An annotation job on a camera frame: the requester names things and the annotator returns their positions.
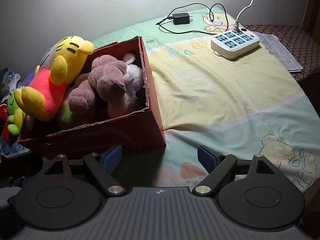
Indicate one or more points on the green plush toy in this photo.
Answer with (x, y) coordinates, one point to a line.
(15, 116)

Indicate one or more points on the red cardboard box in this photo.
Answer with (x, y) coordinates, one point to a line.
(139, 129)

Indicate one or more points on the black power adapter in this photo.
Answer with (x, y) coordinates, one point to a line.
(181, 18)

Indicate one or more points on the yellow tiger plush toy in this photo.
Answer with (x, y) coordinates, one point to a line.
(58, 68)

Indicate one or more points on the white fluffy plush toy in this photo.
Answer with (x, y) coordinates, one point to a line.
(127, 101)

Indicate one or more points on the white blue power strip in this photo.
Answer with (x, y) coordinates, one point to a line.
(232, 44)

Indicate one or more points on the cartoon bear bed sheet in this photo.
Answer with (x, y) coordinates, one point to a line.
(248, 106)

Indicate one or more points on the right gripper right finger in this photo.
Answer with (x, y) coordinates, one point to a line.
(220, 168)

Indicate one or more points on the pink plush teddy bear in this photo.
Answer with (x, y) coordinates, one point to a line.
(106, 79)

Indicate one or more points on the patterned brown seat cushion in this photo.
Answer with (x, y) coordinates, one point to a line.
(300, 44)

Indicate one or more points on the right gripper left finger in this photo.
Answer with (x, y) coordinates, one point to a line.
(101, 166)

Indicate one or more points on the printed paper sheets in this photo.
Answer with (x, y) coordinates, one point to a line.
(276, 48)

